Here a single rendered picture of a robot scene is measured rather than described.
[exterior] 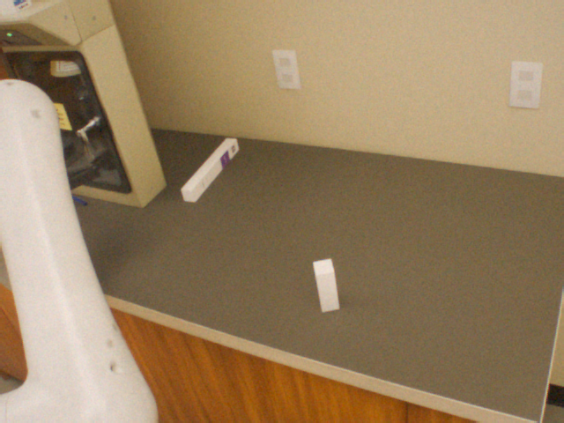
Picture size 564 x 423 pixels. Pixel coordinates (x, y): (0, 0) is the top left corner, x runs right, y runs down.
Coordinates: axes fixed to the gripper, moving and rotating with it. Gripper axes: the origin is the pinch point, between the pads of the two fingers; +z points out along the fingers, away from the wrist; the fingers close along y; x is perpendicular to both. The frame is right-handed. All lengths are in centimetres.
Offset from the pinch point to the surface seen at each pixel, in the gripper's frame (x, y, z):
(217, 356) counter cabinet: 34, -43, -21
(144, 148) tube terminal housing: 6.3, -5.3, 13.4
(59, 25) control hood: -32.2, -5.1, 1.1
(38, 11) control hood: -36.5, -4.6, -2.5
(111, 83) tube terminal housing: -14.2, -5.2, 9.8
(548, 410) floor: 114, -115, 45
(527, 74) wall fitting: -5, -94, 48
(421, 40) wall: -11, -69, 49
